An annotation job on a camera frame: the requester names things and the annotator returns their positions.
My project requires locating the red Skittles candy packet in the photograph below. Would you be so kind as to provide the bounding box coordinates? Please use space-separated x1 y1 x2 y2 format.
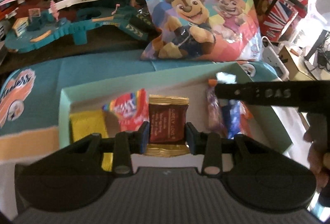
102 88 149 131

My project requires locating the purple Kuromi candy packet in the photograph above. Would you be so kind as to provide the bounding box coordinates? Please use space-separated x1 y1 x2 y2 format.
206 79 226 136

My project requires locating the gold foil snack packet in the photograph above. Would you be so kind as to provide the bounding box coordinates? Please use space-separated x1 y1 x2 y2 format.
69 109 114 172

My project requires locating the brown gold chocolate packet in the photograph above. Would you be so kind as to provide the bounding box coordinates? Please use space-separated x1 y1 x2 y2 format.
145 95 190 158

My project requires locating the Paw Patrol snack bag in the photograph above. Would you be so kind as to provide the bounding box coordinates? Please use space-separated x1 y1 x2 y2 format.
141 0 262 62

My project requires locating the teal toy race track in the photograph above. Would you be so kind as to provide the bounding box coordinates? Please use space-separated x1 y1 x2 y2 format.
1 0 156 53

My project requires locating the teal cardboard box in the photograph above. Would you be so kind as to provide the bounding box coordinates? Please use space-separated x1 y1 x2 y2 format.
59 62 278 148

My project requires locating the person's right hand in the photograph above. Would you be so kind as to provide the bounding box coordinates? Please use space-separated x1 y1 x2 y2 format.
303 126 329 192

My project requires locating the union jack red box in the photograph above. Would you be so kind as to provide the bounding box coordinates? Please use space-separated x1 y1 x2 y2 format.
256 0 298 42

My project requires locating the orange white striped snack bar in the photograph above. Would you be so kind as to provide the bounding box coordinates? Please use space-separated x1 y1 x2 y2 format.
239 102 253 137

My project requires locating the blue white candy packet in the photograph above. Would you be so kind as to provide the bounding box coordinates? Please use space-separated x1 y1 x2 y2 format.
221 100 242 139

